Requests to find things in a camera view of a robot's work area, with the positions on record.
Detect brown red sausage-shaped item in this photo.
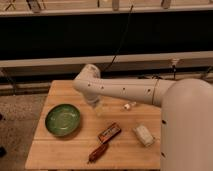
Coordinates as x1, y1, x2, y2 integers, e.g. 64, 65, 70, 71
88, 143, 109, 163

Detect wooden folding table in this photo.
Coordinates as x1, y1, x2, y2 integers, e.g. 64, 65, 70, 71
25, 80, 160, 170

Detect white tube with cap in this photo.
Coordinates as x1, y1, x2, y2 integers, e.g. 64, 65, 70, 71
123, 102, 137, 110

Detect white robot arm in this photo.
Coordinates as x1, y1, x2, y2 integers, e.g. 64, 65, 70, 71
73, 64, 213, 171

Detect green ceramic bowl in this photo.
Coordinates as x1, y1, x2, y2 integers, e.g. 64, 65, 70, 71
45, 104, 81, 137

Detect black cable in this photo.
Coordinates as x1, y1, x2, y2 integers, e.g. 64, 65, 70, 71
101, 4, 135, 73

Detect orange rectangular box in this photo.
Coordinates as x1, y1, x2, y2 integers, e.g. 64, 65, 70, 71
98, 123, 121, 143

